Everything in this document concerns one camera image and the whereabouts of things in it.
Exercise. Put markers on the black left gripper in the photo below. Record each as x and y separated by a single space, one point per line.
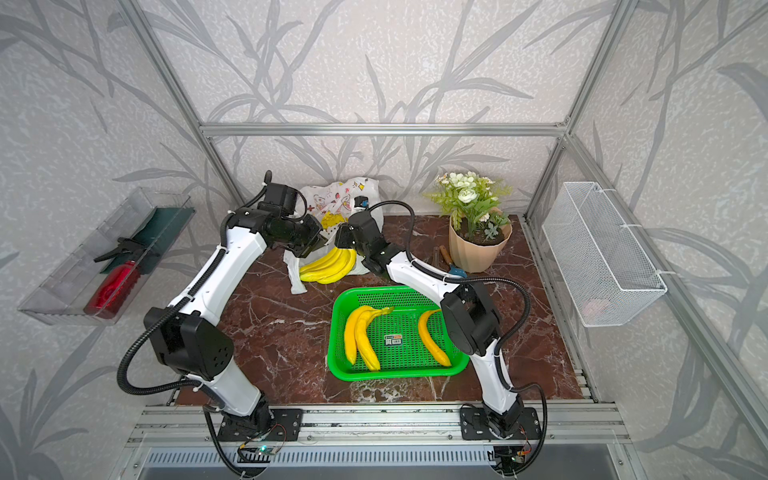
317 240

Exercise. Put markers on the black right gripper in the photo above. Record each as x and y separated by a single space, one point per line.
342 230

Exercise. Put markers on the white printed plastic bag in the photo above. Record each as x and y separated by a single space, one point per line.
331 205

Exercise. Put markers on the yellow banana bunch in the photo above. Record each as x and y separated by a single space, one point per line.
331 268

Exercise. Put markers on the yellow banana pair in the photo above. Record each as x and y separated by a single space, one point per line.
356 341

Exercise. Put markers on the orange-yellow single banana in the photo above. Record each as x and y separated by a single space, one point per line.
436 352

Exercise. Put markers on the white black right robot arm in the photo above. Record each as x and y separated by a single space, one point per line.
472 320

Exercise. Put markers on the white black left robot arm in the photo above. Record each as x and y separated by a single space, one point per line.
190 342

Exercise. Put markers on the blue garden hand fork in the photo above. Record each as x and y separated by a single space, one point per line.
453 268

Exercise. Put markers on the green plastic perforated basket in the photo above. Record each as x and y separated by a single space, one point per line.
411 358

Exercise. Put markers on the beige plastic flower pot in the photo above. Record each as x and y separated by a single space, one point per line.
474 258

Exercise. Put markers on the basket barcode label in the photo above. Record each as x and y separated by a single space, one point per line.
393 340

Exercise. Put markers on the artificial white flower plant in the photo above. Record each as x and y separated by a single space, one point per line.
473 205

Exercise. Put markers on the dark green cloth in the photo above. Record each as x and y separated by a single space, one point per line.
157 234

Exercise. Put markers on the red black spray bottle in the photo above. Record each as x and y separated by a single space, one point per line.
112 293

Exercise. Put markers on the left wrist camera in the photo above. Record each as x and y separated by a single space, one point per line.
280 198

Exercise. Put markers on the clear plastic wall tray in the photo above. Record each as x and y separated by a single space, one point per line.
95 283

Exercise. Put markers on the white wire mesh basket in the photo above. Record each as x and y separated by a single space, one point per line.
609 276

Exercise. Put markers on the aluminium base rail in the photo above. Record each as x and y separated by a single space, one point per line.
589 439

